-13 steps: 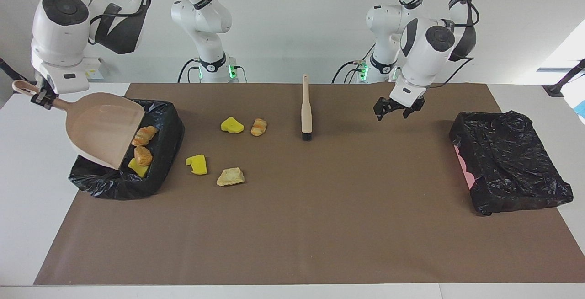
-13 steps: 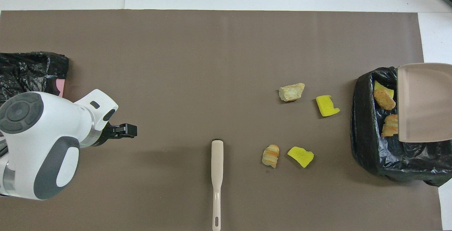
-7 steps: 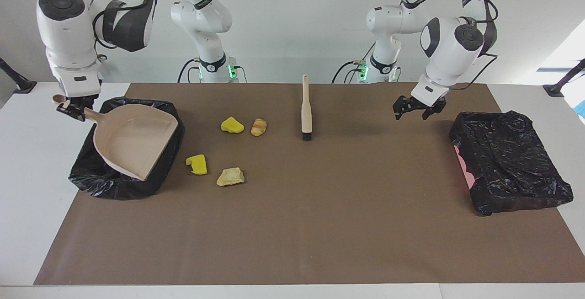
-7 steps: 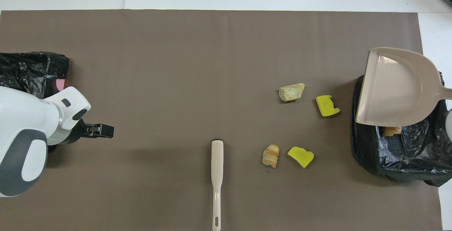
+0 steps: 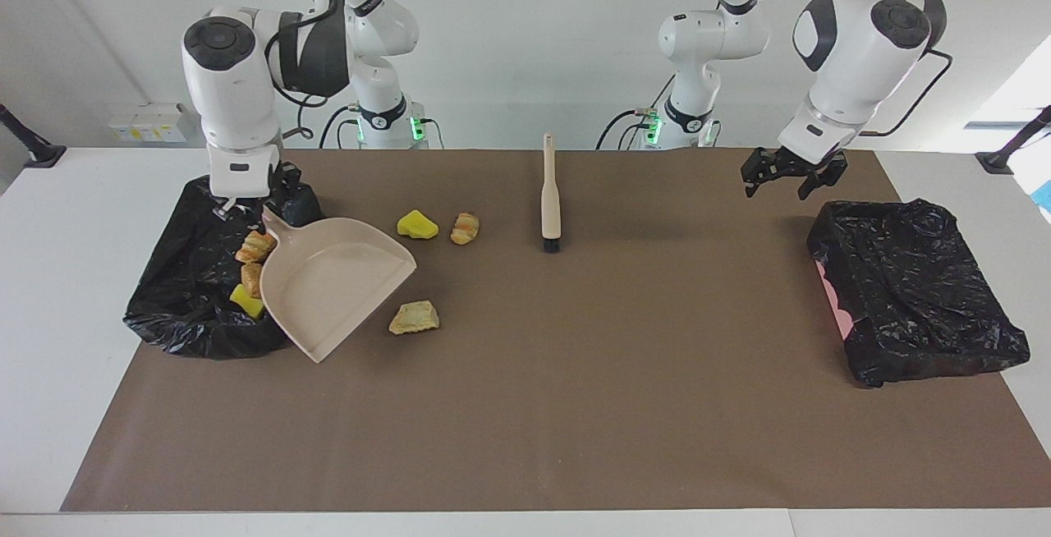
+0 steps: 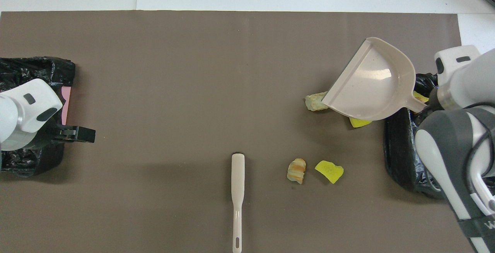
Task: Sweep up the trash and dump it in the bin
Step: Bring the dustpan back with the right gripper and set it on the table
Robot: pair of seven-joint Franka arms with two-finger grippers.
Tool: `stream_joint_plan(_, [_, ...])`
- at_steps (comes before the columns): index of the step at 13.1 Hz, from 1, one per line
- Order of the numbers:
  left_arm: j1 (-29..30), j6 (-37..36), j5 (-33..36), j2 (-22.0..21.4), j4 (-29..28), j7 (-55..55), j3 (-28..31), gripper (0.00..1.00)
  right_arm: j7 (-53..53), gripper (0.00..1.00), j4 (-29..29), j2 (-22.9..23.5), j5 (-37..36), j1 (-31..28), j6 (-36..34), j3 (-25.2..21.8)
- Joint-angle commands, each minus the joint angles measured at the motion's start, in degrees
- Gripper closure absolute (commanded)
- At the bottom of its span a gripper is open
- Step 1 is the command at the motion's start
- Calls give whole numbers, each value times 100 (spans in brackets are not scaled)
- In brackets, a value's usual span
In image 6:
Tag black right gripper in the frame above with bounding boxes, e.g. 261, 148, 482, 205
427, 85, 446, 111

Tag beige plastic dustpan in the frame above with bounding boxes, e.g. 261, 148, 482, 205
322, 37, 427, 121

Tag beige brush black bristles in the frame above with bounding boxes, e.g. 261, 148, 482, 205
231, 153, 246, 253

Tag pink bin with black bag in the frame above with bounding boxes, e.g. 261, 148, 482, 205
0, 56, 76, 178

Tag bin lined with black bag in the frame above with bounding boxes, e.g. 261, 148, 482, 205
384, 72, 495, 205

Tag notched yellow sponge piece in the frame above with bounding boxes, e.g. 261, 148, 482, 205
349, 117, 373, 128

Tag brown table mat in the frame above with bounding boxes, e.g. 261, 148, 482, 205
0, 10, 486, 253

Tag pale beige sponge chunk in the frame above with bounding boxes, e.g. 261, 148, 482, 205
305, 92, 329, 112

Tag flat yellow sponge piece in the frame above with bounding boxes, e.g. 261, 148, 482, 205
314, 160, 345, 185

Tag orange striped sponge piece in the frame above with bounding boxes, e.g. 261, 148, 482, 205
287, 158, 307, 185

